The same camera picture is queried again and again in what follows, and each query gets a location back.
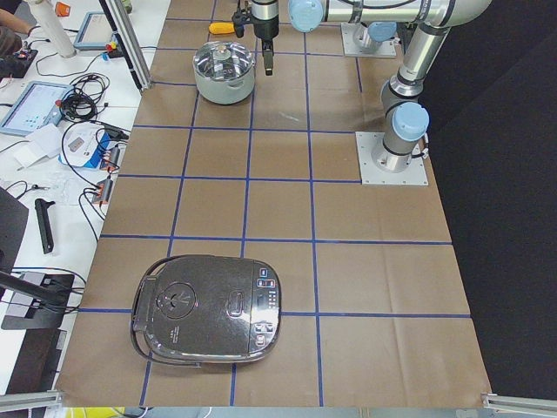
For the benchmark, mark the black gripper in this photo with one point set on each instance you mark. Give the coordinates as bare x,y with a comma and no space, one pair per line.
265,29

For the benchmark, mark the glass pot lid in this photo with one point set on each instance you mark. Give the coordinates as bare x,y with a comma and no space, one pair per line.
222,61

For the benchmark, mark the yellow corn cob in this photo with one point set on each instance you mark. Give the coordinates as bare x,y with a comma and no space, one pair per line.
222,28

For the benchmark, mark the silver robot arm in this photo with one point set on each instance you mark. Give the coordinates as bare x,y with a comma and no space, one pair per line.
372,35
406,120

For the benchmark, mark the pale green electric pot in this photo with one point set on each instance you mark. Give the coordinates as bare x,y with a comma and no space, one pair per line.
226,93

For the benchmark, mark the blue teach pendant far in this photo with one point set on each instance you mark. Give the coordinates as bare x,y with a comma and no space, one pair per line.
94,33

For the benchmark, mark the blue teach pendant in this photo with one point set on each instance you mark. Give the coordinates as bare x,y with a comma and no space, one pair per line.
37,107
94,33

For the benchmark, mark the blue white box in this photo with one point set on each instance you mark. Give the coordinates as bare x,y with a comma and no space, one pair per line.
84,146

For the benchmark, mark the grey adapter box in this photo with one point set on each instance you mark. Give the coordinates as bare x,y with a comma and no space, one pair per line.
101,195

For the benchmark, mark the blue teach pendant near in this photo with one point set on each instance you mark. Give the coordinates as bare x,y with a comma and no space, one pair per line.
37,107

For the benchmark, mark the dark rice cooker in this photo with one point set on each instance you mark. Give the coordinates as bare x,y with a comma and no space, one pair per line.
196,309

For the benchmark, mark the black bar tool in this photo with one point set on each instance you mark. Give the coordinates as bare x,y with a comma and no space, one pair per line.
41,207

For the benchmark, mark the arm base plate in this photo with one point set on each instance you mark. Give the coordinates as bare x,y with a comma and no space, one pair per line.
353,49
377,166

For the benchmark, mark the aluminium frame post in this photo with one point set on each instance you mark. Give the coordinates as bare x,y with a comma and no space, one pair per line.
127,41

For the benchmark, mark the white cylinder post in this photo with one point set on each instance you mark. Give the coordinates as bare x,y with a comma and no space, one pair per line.
43,12

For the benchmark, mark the black camera stand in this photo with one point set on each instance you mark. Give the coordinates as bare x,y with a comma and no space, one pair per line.
39,300

